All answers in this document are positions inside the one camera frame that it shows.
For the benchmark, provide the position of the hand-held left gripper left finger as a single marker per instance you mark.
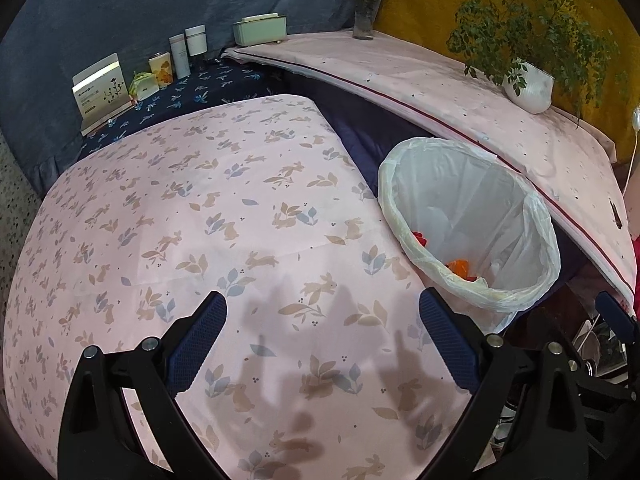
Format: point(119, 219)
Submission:
point(200, 345)

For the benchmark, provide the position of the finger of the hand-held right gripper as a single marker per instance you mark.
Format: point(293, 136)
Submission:
point(607, 392)
point(611, 309)

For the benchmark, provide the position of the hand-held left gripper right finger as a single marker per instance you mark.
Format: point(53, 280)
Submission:
point(445, 335)

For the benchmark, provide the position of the orange wrapper with red print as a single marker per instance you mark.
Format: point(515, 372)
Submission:
point(460, 266)

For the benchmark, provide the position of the red paper sleeve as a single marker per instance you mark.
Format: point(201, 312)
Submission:
point(420, 238)

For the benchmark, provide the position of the waste bin with white liner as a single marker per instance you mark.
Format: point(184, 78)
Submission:
point(470, 195)

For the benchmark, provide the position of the pink rabbit print tablecloth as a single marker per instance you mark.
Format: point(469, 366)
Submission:
point(250, 210)

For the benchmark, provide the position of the white plant pot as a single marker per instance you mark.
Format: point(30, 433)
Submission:
point(532, 90)

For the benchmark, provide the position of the dark purple cloth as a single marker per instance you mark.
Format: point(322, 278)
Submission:
point(350, 120)

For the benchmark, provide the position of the dark blue patterned cloth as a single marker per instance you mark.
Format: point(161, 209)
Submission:
point(200, 90)

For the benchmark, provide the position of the pink dotted shelf cloth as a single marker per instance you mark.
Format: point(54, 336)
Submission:
point(425, 75)

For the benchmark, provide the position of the small green box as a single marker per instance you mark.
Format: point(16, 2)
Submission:
point(144, 87)

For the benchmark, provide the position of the white card display box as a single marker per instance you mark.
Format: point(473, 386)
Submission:
point(102, 92)

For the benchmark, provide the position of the yellow flower print tin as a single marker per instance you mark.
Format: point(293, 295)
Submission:
point(161, 70)

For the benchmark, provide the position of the grey slim bottle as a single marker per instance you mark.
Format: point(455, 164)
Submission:
point(179, 57)

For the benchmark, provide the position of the white round jar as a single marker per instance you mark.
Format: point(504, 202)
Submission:
point(195, 42)

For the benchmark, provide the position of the green leafy plant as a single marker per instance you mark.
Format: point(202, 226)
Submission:
point(520, 15)

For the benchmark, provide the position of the pale green tissue box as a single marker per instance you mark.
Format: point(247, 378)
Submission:
point(260, 30)

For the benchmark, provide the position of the glass vase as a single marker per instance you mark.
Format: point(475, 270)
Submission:
point(366, 17)

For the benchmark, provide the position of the yellow cloth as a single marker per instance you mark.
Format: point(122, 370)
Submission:
point(410, 5)

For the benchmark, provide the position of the blue grey blanket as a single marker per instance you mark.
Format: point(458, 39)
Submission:
point(125, 5)

